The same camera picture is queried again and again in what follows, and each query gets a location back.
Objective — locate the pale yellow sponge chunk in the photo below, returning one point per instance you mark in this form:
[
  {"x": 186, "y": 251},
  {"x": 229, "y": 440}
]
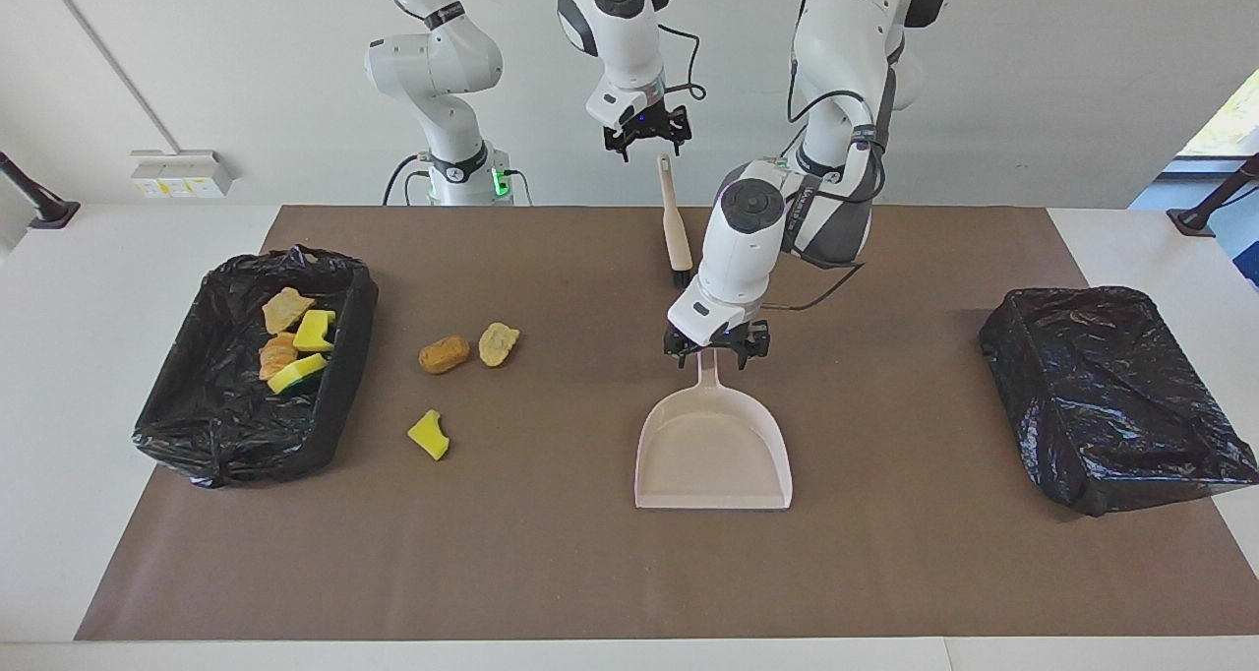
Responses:
[{"x": 499, "y": 344}]

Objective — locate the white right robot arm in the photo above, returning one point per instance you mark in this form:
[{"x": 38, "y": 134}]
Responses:
[{"x": 433, "y": 61}]

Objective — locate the yellow and green sponge piece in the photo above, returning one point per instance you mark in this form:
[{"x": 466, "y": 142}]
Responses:
[{"x": 295, "y": 373}]

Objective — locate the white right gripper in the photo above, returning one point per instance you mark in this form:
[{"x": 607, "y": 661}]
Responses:
[{"x": 625, "y": 105}]

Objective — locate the white wall socket box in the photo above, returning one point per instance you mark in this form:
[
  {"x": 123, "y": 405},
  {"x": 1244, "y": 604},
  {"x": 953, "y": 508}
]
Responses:
[{"x": 182, "y": 172}]

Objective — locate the black bag lined bin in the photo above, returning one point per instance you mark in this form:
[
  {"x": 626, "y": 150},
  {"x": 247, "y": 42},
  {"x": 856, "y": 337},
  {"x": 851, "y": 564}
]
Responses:
[
  {"x": 1111, "y": 396},
  {"x": 216, "y": 415}
]

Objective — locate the black stand with base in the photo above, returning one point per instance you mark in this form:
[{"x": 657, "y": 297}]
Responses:
[
  {"x": 1195, "y": 220},
  {"x": 49, "y": 211}
]

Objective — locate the beige plastic dustpan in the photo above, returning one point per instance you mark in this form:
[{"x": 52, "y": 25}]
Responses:
[{"x": 713, "y": 455}]

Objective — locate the bright window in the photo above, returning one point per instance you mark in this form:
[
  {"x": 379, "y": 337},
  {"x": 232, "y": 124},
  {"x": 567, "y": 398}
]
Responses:
[{"x": 1229, "y": 125}]

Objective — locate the brown oval sponge piece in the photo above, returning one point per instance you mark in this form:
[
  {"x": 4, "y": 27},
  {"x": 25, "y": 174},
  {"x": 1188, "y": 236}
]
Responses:
[{"x": 444, "y": 355}]

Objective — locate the notched yellow sponge piece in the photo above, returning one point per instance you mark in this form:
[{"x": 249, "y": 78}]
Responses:
[{"x": 315, "y": 332}]

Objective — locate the brown paper table mat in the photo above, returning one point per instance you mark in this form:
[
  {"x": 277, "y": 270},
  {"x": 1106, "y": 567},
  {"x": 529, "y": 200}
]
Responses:
[{"x": 590, "y": 573}]

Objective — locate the beige hand brush black bristles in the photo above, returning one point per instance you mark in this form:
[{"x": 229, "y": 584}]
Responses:
[{"x": 677, "y": 228}]

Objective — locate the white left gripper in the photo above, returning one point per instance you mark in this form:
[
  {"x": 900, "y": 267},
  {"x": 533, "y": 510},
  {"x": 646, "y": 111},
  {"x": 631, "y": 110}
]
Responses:
[{"x": 713, "y": 312}]

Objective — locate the beige green sponge chunk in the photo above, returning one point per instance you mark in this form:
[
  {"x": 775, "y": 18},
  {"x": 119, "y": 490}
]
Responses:
[{"x": 285, "y": 309}]

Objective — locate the orange striped curled sponge piece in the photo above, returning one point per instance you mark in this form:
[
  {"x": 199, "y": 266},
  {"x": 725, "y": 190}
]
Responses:
[{"x": 277, "y": 354}]

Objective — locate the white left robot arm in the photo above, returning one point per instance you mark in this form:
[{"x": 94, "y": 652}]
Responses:
[{"x": 846, "y": 22}]

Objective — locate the yellow sponge wedge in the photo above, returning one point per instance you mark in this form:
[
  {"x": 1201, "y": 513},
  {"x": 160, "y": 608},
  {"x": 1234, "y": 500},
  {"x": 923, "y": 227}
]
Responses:
[{"x": 429, "y": 436}]

